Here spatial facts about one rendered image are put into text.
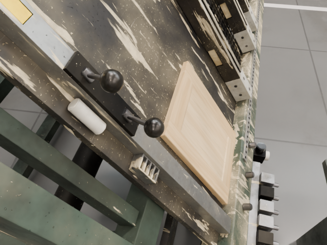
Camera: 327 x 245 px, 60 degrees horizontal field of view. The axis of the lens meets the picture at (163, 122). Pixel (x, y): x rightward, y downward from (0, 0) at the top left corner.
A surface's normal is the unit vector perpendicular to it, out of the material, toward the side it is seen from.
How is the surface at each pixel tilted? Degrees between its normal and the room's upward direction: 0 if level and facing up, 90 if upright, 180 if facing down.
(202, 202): 56
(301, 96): 0
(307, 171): 0
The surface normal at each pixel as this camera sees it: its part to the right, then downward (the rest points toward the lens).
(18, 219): 0.81, -0.18
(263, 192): 0.00, -0.62
